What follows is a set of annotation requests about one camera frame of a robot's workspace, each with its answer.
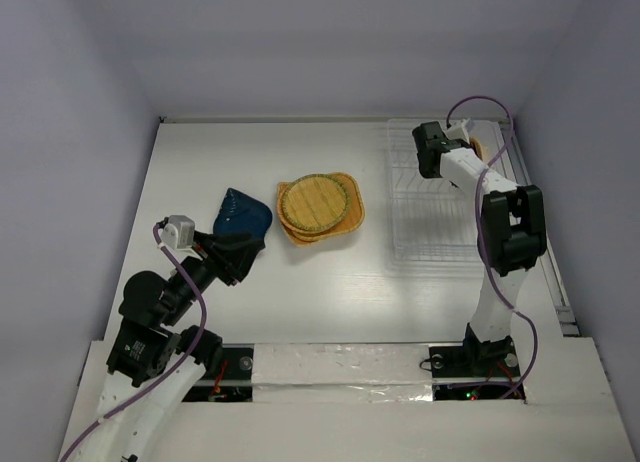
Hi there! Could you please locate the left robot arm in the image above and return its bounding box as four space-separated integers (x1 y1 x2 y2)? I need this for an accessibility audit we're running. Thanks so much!
61 216 266 461

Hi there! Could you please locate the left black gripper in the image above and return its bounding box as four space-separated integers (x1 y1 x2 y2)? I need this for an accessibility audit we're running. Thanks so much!
163 227 264 322

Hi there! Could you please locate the round green-rimmed bamboo plate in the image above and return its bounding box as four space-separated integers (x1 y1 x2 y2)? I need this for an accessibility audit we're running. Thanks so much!
280 174 350 232

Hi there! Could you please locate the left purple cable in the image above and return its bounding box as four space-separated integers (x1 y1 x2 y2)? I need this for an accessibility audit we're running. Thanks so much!
59 221 209 462

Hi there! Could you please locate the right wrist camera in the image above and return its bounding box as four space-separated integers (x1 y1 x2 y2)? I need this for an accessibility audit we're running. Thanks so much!
445 118 474 143

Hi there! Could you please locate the square woven bamboo tray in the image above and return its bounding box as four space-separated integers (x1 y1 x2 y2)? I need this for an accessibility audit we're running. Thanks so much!
276 172 365 247

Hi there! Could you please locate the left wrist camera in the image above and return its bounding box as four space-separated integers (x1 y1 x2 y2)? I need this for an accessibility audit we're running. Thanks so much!
153 215 195 255

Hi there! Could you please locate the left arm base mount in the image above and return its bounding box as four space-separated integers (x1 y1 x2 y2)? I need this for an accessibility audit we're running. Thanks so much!
183 345 254 403

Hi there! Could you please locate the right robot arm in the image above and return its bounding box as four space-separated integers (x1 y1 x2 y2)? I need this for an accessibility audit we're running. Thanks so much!
412 121 547 378

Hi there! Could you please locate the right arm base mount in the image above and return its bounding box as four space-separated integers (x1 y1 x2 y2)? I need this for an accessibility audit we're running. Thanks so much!
419 345 526 402

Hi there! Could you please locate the white wire dish rack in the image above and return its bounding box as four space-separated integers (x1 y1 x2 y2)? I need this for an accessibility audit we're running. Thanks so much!
386 118 482 273

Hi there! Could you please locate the small round bamboo plate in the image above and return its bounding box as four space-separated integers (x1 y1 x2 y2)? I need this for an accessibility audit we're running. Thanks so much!
469 137 487 162

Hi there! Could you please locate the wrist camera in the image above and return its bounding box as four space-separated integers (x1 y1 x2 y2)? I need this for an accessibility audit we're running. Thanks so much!
445 118 474 143
153 215 195 255

